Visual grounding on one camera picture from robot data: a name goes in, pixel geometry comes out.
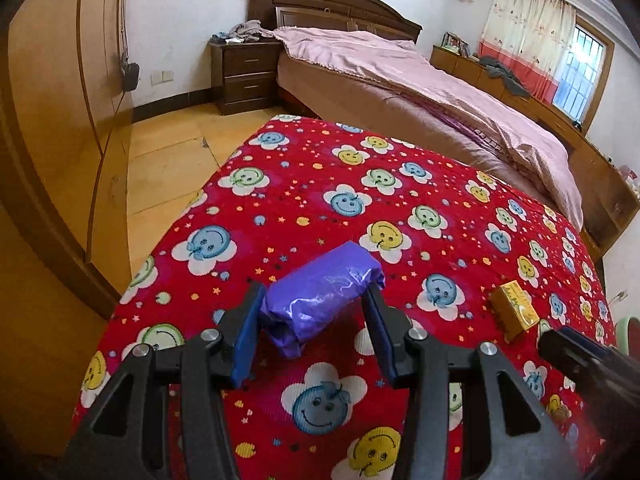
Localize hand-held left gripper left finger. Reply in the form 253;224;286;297
55;281;268;480

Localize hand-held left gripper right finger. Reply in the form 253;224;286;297
362;282;583;480

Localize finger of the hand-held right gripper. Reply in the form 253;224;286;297
537;325;616;391

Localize red bin with green rim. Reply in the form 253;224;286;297
615;316;640;356

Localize purple plastic bag roll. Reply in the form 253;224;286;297
260;241;385;358

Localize small yellow box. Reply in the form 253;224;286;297
489;282;541;342

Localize long wooden desk cabinet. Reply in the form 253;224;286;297
430;45;640;256

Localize red flower printed blanket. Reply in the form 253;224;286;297
70;114;618;480

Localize bed mattress base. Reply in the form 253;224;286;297
276;52;556;201

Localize brown wooden nightstand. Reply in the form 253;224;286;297
207;40;283;116

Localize dark clothes on desk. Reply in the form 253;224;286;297
479;55;531;98

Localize bed with pink blanket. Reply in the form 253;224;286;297
267;26;585;231

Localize black bag hanging on wardrobe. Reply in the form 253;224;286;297
121;62;141;93

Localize wooden wardrobe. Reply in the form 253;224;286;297
0;0;136;318

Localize row of books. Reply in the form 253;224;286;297
440;31;471;57

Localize clothes pile on nightstand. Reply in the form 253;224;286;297
212;20;276;45

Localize patterned curtain with red hem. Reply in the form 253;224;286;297
480;0;577;106

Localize brown wooden headboard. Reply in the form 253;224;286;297
247;0;423;43

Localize window with wooden frame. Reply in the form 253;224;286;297
552;17;616;128

